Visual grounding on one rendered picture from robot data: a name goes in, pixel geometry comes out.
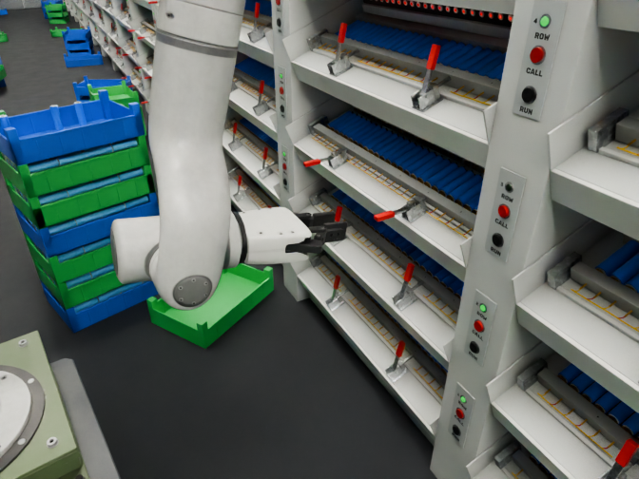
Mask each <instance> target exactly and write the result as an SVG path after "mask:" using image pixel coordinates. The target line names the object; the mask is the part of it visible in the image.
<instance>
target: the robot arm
mask: <svg viewBox="0 0 639 479"><path fill-rule="evenodd" d="M245 1H246V0H160V2H159V11H158V21H157V29H156V39H155V49H154V60H153V70H152V81H151V91H150V104H149V115H148V139H149V146H150V150H151V155H152V159H153V163H154V169H155V174H156V181H157V187H158V197H159V210H160V216H149V217H139V218H128V219H117V220H114V221H113V222H112V224H111V228H110V246H111V254H112V260H113V265H114V269H115V273H116V276H117V278H118V279H119V281H120V282H121V283H123V284H129V283H134V282H141V281H153V284H154V286H155V288H156V290H157V292H158V294H159V295H160V297H161V298H162V299H163V300H164V302H165V303H167V304H168V305H169V306H171V307H173V308H175V309H178V310H183V311H188V310H194V309H196V308H199V307H201V306H202V305H204V304H205V303H206V302H207V301H208V300H209V299H210V298H211V297H212V295H213V294H214V292H215V290H216V288H217V286H218V284H219V281H220V278H221V275H222V271H223V269H230V268H235V267H237V266H238V264H241V263H244V262H245V263H246V264H279V263H289V262H298V261H304V260H307V259H308V258H309V256H308V254H307V253H314V254H320V253H321V248H322V245H324V243H326V242H333V241H340V240H344V239H345V234H346V228H347V222H346V221H337V222H335V216H336V213H335V212H334V211H331V212H321V213H313V216H312V214H311V213H300V214H299V213H297V212H296V213H292V212H291V211H290V210H289V209H287V208H285V207H271V208H263V209H256V210H249V211H244V212H240V213H238V212H231V199H230V187H229V180H228V174H227V168H226V163H225V159H224V154H223V129H224V123H225V118H226V112H227V108H228V102H229V97H230V91H231V86H232V81H233V75H234V69H235V64H236V58H237V52H238V46H239V41H240V35H241V29H242V19H243V13H244V7H245ZM312 233H317V234H316V235H315V236H314V239H311V236H312ZM31 406H32V401H31V394H30V392H29V388H28V386H27V385H26V384H25V382H24V381H23V380H22V379H21V378H19V377H18V376H16V375H14V374H10V373H7V372H2V371H0V458H1V457H2V456H3V455H4V454H5V453H6V452H7V451H8V450H9V449H10V448H11V446H12V445H13V444H14V442H15V441H16V440H17V439H18V437H19V436H20V435H21V433H22V431H23V430H24V428H25V426H26V425H27V423H28V421H29V416H30V413H31Z"/></svg>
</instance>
